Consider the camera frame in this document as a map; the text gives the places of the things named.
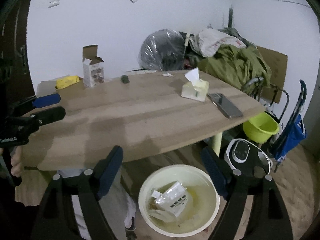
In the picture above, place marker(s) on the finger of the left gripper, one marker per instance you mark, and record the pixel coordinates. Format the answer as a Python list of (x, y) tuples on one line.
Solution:
[(40, 102), (44, 117)]

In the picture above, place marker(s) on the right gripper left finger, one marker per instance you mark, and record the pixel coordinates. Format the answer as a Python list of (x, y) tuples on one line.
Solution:
[(57, 213)]

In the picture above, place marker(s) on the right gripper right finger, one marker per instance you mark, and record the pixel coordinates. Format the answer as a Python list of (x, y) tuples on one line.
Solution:
[(268, 219)]

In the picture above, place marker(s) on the yellow plastic bag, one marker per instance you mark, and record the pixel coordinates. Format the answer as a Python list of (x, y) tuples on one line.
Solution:
[(204, 210)]

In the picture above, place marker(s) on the white plastic pouch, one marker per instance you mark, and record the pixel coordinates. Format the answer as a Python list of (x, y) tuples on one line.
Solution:
[(175, 197)]

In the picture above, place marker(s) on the clear plastic bag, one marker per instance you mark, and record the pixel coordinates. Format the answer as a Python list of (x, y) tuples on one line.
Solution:
[(167, 215)]

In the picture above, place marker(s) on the cream trash bin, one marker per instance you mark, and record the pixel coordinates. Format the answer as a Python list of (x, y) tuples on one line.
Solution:
[(163, 179)]

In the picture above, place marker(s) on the person's left hand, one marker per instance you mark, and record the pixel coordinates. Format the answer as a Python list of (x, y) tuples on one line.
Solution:
[(16, 160)]

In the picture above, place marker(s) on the yellow bag in tray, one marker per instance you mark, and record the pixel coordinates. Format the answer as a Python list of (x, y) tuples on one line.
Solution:
[(67, 81)]

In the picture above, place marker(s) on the brown cardboard tray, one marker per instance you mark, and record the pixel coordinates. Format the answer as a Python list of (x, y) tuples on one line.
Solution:
[(65, 86)]

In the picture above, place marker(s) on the white open carton box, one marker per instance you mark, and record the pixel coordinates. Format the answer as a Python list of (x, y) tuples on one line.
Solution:
[(93, 66)]

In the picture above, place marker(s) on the white foot bath machine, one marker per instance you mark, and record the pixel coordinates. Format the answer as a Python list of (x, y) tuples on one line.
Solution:
[(249, 159)]

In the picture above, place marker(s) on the small dark green object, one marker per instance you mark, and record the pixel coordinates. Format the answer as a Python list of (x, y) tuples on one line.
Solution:
[(125, 79)]

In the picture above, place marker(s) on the lime green plastic basin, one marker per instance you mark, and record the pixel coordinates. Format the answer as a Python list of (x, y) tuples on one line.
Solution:
[(260, 128)]

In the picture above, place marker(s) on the blue shopping trolley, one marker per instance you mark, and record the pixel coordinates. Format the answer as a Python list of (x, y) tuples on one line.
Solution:
[(294, 131)]

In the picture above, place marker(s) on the grey smartphone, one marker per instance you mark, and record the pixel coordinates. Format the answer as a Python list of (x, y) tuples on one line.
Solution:
[(226, 107)]

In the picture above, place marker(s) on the small white wrapper scrap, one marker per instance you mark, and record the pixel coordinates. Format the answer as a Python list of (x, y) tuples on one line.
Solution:
[(167, 74)]

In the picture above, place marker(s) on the fan wrapped in plastic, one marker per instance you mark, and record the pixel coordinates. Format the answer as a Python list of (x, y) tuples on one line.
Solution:
[(162, 51)]

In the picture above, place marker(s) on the yellow tissue pack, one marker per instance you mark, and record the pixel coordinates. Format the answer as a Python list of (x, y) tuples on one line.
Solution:
[(195, 88)]

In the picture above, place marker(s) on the brown cardboard sheet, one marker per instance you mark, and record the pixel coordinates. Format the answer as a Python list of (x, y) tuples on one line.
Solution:
[(278, 65)]

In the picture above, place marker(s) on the olive green clothes pile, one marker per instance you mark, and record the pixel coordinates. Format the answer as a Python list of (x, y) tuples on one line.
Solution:
[(236, 66)]

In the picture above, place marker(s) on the white printed plastic bag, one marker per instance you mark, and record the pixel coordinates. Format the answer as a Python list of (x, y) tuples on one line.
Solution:
[(207, 42)]

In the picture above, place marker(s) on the white wall switch plate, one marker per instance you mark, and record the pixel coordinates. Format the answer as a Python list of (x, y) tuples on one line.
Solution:
[(53, 3)]

